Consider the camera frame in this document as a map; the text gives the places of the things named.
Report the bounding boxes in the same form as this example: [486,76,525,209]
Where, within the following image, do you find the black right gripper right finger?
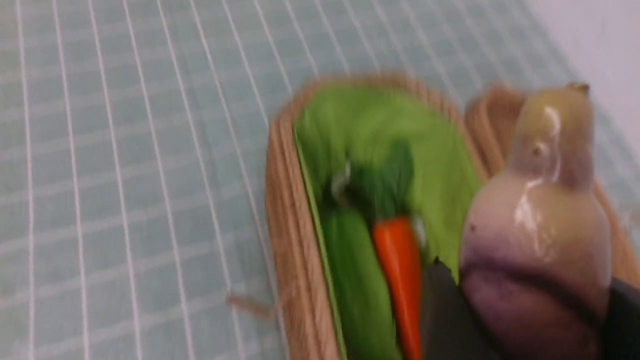
[601,277,640,360]

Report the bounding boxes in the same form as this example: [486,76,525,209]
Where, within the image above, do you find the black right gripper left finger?
[419,260,500,360]

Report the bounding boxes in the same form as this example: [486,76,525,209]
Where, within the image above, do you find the green bitter gourd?
[322,208,403,360]

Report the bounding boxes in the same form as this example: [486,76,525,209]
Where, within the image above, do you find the purple eggplant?
[459,82,612,360]

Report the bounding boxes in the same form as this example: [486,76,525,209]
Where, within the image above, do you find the orange carrot with leaves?
[346,140,422,360]

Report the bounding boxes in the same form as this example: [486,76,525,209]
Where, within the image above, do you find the woven wicker basket lid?
[464,83,527,178]

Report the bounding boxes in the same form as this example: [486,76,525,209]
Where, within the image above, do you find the woven wicker basket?
[265,71,639,360]

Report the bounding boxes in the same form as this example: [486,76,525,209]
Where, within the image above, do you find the teal checkered tablecloth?
[0,0,640,360]

